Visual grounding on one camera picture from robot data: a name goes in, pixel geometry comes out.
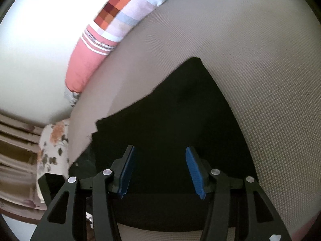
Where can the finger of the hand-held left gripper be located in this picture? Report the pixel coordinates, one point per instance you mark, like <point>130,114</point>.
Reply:
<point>52,185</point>

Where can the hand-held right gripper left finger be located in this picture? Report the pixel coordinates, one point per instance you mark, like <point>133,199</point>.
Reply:
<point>126,173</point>

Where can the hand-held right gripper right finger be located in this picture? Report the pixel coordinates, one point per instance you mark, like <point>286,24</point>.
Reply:
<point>195,173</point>

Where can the black pants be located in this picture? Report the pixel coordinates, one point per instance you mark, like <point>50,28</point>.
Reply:
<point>175,120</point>

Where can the beige striped curtain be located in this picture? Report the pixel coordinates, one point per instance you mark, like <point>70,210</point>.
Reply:
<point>15,160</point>

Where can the white floral pillow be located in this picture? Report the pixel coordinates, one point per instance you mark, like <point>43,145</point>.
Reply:
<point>55,135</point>

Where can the pink plaid bolster pillow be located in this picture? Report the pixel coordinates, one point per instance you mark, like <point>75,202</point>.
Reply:
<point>85,62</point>

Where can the beige bed mattress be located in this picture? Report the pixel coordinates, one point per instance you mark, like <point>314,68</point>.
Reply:
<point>250,67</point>

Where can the brown bed frame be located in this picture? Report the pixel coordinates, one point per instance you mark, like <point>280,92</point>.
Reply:
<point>17,214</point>

